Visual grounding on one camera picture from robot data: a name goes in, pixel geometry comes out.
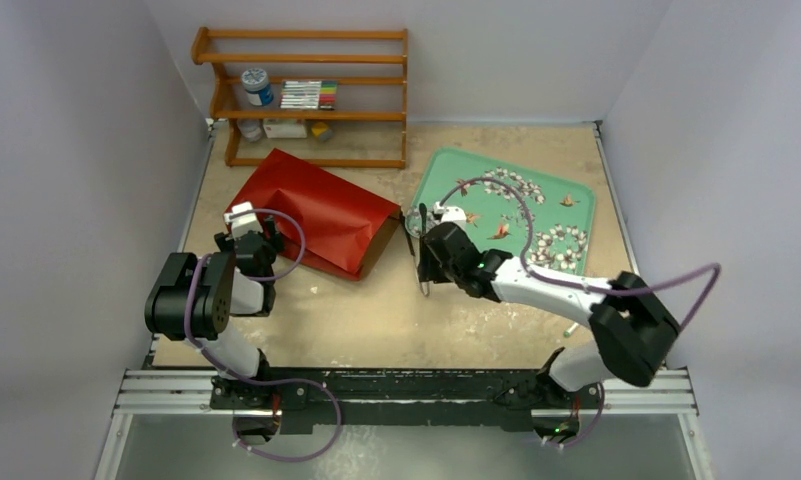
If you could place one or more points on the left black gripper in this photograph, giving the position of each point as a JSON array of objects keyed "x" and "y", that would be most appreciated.
[{"x": 272, "y": 241}]

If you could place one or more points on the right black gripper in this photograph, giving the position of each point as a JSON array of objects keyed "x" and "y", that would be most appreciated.
[{"x": 427, "y": 250}]

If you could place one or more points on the black metal tongs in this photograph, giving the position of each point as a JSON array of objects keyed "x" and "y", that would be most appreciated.
[{"x": 421, "y": 256}]

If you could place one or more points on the red paper bag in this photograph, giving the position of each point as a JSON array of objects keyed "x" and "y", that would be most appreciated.
[{"x": 346, "y": 227}]

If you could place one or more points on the green floral tray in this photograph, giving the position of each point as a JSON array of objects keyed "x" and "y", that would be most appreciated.
[{"x": 490, "y": 191}]

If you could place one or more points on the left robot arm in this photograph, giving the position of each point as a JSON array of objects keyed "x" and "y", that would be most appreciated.
[{"x": 194, "y": 305}]

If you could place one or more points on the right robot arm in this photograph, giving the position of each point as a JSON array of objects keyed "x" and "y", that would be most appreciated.
[{"x": 632, "y": 335}]

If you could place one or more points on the small clear jar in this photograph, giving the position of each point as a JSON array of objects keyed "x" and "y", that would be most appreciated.
[{"x": 250, "y": 129}]

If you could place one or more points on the white small box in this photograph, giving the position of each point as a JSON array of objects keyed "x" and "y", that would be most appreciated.
[{"x": 285, "y": 128}]

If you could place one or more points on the wooden shelf rack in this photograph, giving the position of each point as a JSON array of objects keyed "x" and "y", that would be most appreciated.
[{"x": 225, "y": 106}]

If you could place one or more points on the yellow green cube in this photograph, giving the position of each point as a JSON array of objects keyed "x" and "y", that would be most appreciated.
[{"x": 321, "y": 131}]

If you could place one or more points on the green white pen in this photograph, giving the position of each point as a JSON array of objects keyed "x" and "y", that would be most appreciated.
[{"x": 570, "y": 330}]

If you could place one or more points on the blue lidded jar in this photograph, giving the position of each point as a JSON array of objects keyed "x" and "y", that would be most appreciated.
[{"x": 257, "y": 87}]

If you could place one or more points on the pack of coloured markers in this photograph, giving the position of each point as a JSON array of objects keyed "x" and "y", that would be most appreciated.
[{"x": 309, "y": 94}]

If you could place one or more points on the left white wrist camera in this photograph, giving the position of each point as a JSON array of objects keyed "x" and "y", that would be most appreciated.
[{"x": 242, "y": 220}]

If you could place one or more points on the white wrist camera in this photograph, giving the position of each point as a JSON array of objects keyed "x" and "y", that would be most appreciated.
[
  {"x": 443, "y": 214},
  {"x": 242, "y": 220}
]

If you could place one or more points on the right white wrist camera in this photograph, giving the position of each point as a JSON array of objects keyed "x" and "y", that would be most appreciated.
[{"x": 443, "y": 214}]

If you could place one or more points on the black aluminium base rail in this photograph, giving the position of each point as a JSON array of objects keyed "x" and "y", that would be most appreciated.
[{"x": 506, "y": 398}]

